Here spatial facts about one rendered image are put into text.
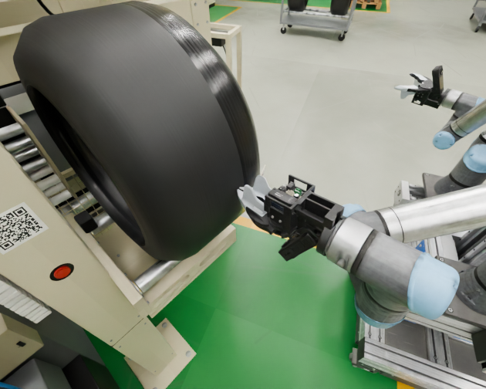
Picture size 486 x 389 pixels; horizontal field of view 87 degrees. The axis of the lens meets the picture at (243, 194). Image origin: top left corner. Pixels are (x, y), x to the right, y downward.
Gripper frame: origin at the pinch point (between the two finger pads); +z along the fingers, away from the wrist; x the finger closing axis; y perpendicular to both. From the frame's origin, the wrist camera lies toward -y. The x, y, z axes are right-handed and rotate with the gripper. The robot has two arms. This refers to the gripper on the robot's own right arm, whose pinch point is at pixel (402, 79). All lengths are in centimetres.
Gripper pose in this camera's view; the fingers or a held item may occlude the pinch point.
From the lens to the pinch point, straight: 152.3
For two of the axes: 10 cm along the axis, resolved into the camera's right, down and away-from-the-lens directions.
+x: 7.2, -5.9, 3.6
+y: 1.0, 6.1, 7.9
